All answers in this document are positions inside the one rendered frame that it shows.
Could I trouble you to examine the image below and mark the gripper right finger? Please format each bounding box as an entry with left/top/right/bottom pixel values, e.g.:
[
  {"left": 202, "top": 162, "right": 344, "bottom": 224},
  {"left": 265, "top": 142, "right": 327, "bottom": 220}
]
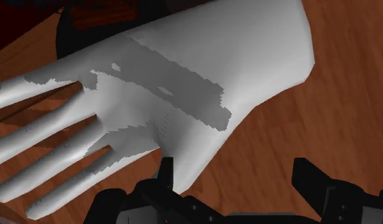
[{"left": 291, "top": 157, "right": 383, "bottom": 224}]

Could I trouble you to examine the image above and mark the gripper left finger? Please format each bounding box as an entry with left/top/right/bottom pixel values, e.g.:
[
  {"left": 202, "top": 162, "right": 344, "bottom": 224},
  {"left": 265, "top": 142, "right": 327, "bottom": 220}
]
[{"left": 83, "top": 156, "right": 225, "bottom": 224}]

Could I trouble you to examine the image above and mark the white fork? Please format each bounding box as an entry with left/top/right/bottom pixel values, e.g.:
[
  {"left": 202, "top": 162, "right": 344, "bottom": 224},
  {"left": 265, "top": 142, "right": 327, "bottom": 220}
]
[{"left": 0, "top": 0, "right": 316, "bottom": 221}]

